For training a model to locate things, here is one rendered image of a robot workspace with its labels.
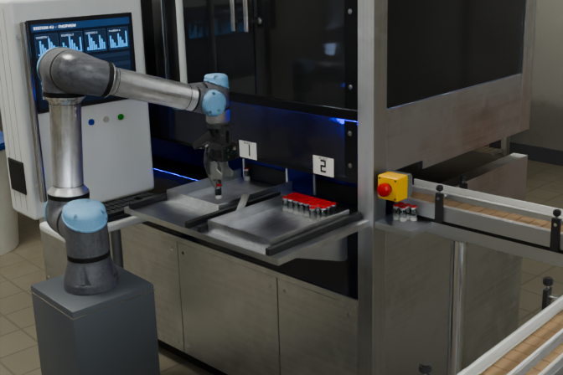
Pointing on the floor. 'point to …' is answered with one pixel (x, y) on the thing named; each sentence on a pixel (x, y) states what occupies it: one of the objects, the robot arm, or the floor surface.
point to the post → (371, 157)
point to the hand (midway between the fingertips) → (216, 182)
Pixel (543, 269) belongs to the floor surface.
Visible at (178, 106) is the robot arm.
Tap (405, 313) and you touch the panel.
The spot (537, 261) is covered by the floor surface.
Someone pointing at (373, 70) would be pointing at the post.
